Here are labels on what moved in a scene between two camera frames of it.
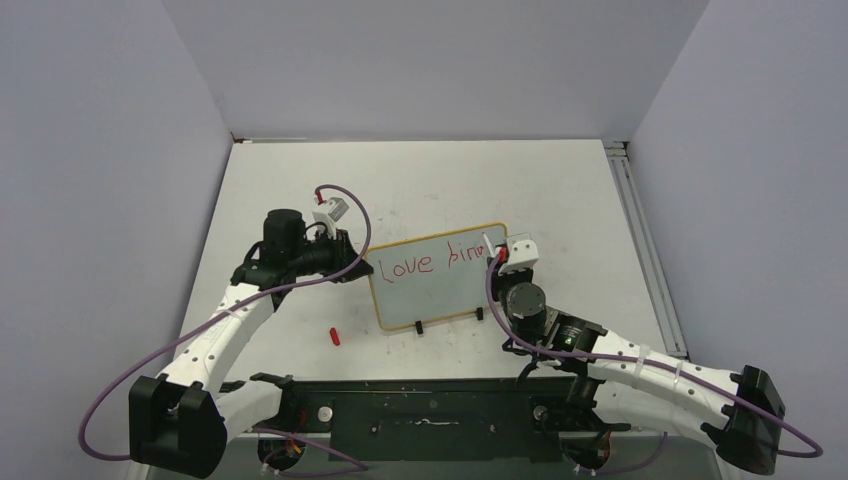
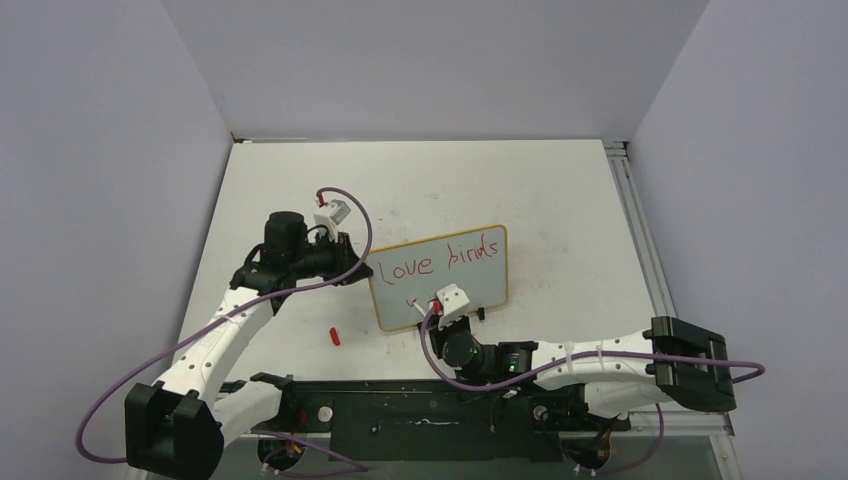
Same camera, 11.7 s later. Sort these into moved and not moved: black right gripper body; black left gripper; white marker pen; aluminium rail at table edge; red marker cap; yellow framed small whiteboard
Moved: black right gripper body; white marker pen
Not moved: red marker cap; aluminium rail at table edge; black left gripper; yellow framed small whiteboard
